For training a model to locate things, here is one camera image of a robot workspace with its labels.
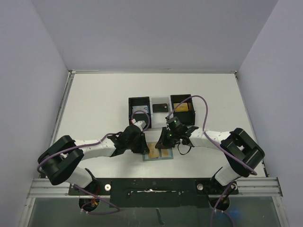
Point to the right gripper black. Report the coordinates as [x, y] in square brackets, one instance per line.
[163, 139]

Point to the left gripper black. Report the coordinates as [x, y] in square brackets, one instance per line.
[143, 148]

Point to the green card holder wallet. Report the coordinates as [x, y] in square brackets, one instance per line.
[158, 159]

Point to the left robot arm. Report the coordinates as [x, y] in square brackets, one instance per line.
[60, 162]

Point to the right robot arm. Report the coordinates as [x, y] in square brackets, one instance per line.
[242, 152]

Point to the gold striped card in holder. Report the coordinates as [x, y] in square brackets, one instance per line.
[165, 153]

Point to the black card in white bin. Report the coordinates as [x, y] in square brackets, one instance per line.
[160, 108]

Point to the silver card in left bin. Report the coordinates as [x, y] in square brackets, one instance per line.
[140, 108]

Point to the gold credit card in bin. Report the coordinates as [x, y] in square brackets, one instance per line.
[181, 107]

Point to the white middle bin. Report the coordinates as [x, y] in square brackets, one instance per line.
[158, 119]

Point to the black left bin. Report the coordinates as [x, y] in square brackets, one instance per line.
[139, 116]

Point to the black bin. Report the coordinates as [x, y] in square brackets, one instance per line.
[139, 116]
[185, 112]

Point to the black right bin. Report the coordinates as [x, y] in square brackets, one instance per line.
[185, 112]

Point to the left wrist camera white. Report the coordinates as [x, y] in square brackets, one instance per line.
[140, 124]

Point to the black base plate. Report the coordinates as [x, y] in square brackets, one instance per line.
[162, 192]

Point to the aluminium front rail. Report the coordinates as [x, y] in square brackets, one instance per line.
[247, 187]

